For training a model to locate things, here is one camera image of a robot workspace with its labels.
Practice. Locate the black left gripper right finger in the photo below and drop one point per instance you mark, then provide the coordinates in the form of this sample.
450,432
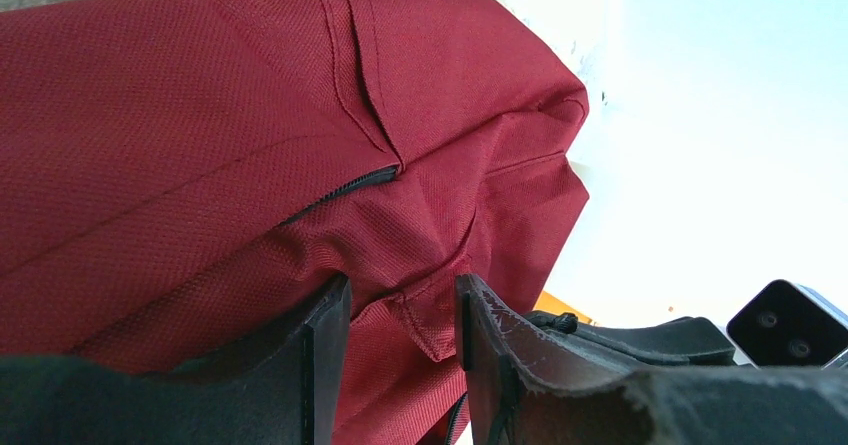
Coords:
526,386

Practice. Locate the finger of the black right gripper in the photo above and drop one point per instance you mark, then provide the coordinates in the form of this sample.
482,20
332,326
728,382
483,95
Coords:
686,341

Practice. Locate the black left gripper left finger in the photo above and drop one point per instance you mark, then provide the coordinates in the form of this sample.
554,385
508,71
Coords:
277,385

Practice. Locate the red student backpack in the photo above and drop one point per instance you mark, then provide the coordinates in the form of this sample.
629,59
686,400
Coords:
177,173

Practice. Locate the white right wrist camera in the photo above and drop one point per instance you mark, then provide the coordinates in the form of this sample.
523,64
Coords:
788,324

